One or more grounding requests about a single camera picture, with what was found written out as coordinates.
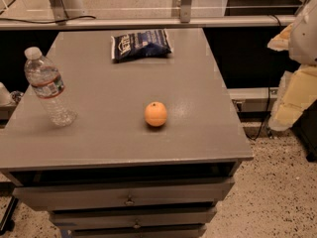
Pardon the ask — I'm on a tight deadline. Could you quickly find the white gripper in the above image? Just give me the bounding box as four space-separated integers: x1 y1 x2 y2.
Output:
267 0 317 131

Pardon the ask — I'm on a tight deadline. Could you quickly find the clear plastic water bottle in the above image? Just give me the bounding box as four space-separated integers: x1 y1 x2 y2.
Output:
24 47 77 127

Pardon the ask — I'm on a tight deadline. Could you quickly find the blue chip bag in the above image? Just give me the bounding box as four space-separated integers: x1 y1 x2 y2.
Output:
111 29 172 62

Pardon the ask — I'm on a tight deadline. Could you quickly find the orange fruit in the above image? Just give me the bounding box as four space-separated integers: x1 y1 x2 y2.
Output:
144 102 167 127

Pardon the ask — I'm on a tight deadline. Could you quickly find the grey drawer cabinet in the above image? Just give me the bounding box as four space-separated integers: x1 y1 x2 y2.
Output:
0 29 252 238

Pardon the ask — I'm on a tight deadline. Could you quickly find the white object at left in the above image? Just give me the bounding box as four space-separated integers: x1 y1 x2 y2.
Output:
0 82 13 106

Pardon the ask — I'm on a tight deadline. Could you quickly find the black cable on rail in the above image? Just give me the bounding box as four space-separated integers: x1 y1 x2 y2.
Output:
0 15 97 25

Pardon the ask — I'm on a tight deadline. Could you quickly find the metal frame rail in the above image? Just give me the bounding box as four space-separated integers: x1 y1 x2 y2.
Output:
0 0 309 30

